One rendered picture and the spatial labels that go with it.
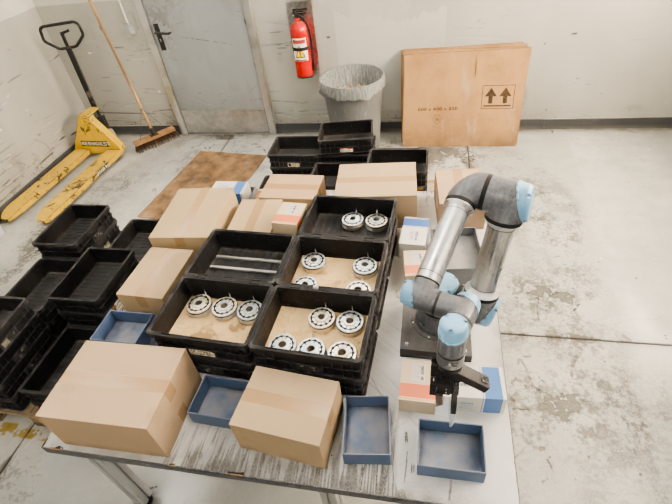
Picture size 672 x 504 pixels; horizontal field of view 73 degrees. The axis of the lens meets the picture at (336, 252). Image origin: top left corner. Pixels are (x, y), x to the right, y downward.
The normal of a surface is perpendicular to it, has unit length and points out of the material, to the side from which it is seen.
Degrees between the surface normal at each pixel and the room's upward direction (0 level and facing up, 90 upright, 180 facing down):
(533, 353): 0
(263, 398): 0
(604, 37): 90
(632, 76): 90
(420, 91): 78
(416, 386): 0
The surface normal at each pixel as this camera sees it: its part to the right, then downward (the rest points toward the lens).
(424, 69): -0.18, 0.56
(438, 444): -0.10, -0.74
